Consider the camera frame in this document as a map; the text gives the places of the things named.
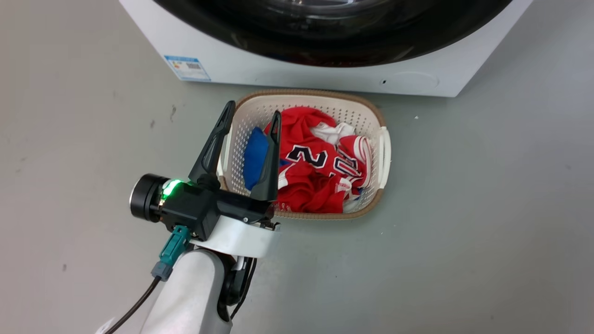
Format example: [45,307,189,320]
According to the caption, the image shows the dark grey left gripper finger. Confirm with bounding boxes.
[187,100,236,185]
[250,110,282,203]

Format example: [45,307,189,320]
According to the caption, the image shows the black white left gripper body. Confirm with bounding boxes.
[159,178,282,259]

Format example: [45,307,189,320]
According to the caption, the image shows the white washing machine body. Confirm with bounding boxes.
[119,0,534,98]

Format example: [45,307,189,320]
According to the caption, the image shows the black glass washing machine door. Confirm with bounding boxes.
[153,0,513,68]

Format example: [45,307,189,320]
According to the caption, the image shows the blue cloth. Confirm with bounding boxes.
[243,127,291,191]

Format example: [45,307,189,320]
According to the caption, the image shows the cream perforated laundry basket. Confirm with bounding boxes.
[217,90,392,220]

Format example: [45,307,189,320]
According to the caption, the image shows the red basketball jersey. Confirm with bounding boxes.
[264,106,373,214]

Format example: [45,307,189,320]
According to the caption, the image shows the white garment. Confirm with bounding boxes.
[310,122,356,146]

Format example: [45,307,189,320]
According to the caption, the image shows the blue white energy label sticker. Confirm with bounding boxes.
[164,56,212,82]

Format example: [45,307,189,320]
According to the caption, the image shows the white filter cover flap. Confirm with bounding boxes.
[380,71,439,94]

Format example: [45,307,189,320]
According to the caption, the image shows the teal cable connector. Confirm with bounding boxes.
[151,225,191,282]

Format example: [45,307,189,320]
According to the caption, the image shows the thin black cable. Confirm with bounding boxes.
[104,276,161,334]
[229,257,258,321]

